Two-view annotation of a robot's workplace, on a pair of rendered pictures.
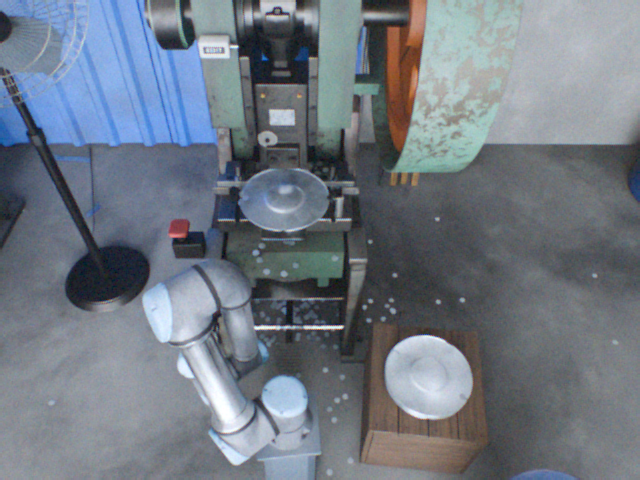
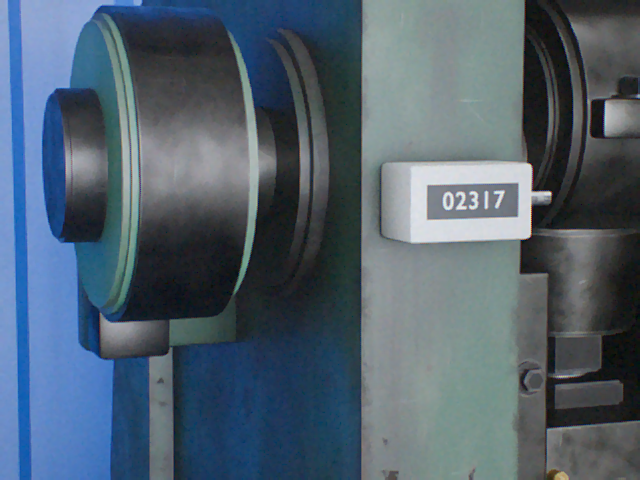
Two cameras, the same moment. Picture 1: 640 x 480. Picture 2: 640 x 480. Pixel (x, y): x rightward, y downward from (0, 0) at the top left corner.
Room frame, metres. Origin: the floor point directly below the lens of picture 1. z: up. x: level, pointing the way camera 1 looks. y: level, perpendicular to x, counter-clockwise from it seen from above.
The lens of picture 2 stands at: (0.49, 0.55, 1.36)
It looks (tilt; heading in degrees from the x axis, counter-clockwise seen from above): 6 degrees down; 342
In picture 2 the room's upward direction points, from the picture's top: straight up
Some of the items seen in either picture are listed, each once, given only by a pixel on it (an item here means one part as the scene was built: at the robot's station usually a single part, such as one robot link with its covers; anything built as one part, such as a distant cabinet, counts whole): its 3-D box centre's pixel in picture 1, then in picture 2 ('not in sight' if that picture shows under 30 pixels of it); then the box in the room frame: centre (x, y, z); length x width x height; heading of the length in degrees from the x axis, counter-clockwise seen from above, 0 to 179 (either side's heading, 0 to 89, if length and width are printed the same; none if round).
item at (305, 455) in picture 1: (289, 449); not in sight; (0.54, 0.08, 0.23); 0.19 x 0.19 x 0.45; 7
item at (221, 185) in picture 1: (236, 177); not in sight; (1.28, 0.29, 0.76); 0.17 x 0.06 x 0.10; 92
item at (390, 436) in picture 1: (417, 398); not in sight; (0.75, -0.38, 0.18); 0.40 x 0.38 x 0.35; 175
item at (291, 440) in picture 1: (286, 418); not in sight; (0.54, 0.08, 0.50); 0.15 x 0.15 x 0.10
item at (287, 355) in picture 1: (289, 309); not in sight; (1.15, 0.11, 0.14); 0.59 x 0.10 x 0.05; 2
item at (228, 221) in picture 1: (286, 194); not in sight; (1.29, 0.12, 0.68); 0.45 x 0.30 x 0.06; 92
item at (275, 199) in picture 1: (284, 197); not in sight; (1.16, 0.11, 0.78); 0.29 x 0.29 x 0.01
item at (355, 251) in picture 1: (354, 210); not in sight; (1.44, -0.14, 0.45); 0.92 x 0.12 x 0.90; 2
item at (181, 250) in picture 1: (192, 255); not in sight; (1.04, 0.42, 0.62); 0.10 x 0.06 x 0.20; 92
